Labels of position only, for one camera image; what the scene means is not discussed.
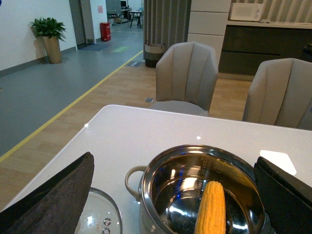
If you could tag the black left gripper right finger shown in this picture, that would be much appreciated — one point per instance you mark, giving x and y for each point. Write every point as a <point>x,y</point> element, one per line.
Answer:
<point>286,199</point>

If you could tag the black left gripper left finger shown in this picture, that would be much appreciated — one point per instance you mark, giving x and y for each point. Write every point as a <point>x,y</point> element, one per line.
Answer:
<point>55,206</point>

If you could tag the glass pot lid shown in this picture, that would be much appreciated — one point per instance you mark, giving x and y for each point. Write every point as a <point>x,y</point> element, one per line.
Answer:
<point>100,215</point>

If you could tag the yellow corn cob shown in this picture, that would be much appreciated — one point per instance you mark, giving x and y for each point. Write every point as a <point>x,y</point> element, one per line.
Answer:
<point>211,217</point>

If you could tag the cream stainless steel pot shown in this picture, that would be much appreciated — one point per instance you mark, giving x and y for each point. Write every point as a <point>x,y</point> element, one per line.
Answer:
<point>172,185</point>

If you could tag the beige chair right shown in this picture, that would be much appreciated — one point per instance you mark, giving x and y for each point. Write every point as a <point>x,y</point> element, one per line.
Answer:
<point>281,94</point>

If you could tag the beige chair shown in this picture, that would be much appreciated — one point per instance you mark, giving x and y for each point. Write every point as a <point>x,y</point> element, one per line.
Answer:
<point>186,76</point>
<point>281,94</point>

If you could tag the beige chair left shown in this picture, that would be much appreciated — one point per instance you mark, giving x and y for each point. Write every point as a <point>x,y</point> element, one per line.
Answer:
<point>186,76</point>

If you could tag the dark kitchen counter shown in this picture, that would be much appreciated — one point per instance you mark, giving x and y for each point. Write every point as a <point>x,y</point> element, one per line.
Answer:
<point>245,47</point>

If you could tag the green potted plant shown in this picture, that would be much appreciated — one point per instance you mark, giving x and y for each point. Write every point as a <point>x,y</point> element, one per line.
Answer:
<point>50,31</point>

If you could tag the woven storage basket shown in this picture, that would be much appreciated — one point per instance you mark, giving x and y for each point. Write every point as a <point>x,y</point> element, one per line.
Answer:
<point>153,53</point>

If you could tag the red fire extinguisher box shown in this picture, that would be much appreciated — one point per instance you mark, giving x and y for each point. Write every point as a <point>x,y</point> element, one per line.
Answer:
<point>105,31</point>

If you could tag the white microwave oven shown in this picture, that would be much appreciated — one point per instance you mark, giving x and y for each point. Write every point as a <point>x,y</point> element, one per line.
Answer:
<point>246,11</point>

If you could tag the white cabinet column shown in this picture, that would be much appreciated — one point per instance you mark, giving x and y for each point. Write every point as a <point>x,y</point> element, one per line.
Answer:
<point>207,23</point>

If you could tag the distant black table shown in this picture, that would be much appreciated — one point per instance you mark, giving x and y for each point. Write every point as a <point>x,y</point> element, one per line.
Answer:
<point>136,14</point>

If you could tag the grey curtain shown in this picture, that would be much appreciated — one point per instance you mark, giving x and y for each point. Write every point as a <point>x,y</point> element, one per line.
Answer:
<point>166,21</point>

